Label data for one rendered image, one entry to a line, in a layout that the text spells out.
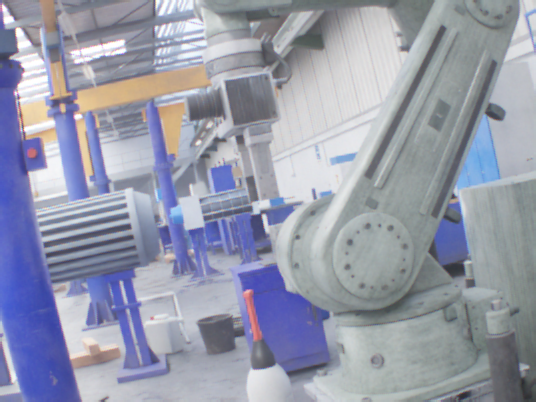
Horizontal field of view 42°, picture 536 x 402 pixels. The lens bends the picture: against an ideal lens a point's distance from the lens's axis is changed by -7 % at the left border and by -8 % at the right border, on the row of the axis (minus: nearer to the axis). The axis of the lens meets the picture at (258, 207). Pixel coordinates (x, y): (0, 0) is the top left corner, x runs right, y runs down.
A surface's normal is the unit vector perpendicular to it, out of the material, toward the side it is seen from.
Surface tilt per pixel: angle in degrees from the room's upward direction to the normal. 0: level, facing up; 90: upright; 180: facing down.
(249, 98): 90
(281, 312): 90
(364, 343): 90
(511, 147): 90
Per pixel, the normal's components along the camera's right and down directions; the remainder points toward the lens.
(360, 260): 0.19, -0.02
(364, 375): -0.72, -0.19
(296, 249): -0.18, -0.12
